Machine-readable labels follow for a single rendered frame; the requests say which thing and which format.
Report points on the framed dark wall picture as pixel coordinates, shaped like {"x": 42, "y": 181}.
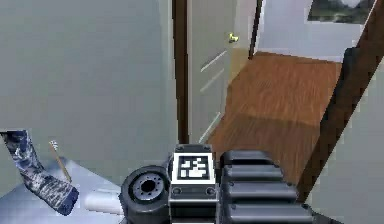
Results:
{"x": 338, "y": 11}

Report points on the blue patterned sock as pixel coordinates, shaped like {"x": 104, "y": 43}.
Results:
{"x": 36, "y": 173}

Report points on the grey panelled room door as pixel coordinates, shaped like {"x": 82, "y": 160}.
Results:
{"x": 208, "y": 73}

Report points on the wooden stick with patterned tip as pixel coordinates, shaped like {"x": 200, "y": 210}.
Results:
{"x": 60, "y": 160}

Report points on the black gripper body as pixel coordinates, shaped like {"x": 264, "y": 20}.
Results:
{"x": 146, "y": 191}

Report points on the white paper roll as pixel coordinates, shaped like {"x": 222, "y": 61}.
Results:
{"x": 101, "y": 201}

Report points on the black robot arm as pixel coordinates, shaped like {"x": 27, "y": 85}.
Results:
{"x": 246, "y": 186}

